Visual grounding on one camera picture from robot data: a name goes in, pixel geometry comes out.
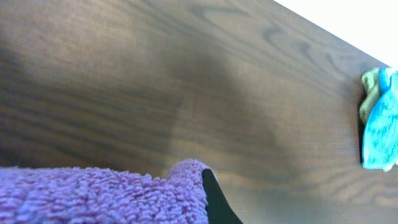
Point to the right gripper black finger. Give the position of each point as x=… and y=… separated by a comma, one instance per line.
x=218, y=209

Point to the purple microfiber cloth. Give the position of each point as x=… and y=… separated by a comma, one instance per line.
x=94, y=195

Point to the blue microfiber cloth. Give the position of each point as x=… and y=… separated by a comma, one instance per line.
x=381, y=130

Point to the yellow-green microfiber cloth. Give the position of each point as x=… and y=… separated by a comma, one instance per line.
x=370, y=93

